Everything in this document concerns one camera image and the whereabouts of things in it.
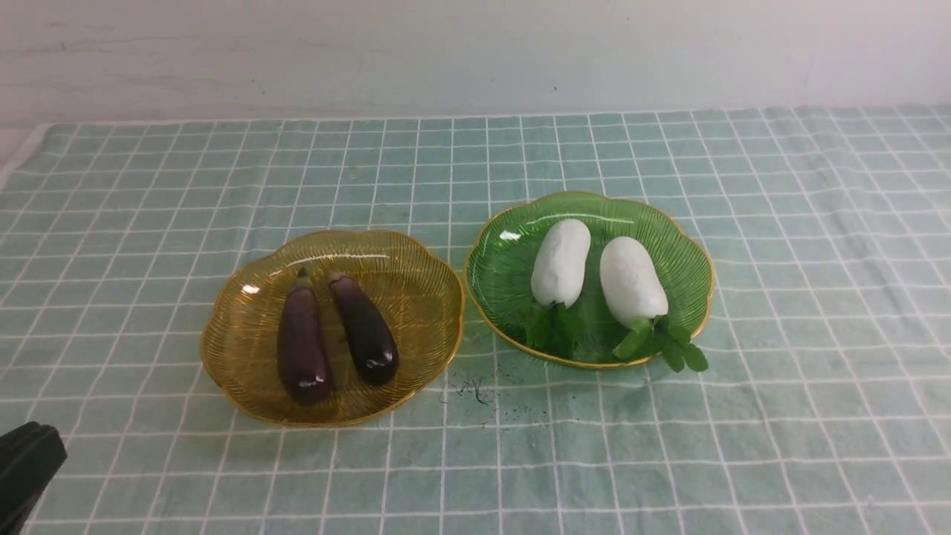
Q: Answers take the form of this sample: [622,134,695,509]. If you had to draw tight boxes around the green ribbed glass plate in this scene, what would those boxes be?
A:
[464,192,716,370]

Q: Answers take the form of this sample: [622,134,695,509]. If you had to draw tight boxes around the purple eggplant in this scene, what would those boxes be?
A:
[327,272,400,386]
[276,267,333,406]

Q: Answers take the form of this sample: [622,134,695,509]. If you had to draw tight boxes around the amber ribbed glass plate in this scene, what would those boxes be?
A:
[201,230,465,429]

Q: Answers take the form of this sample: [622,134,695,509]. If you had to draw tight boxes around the white radish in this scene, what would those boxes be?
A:
[520,218,593,359]
[599,236,709,373]

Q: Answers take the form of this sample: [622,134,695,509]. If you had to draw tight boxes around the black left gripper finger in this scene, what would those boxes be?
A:
[1,422,68,531]

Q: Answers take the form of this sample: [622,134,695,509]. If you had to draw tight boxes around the green checkered tablecloth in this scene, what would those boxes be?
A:
[1,106,950,534]

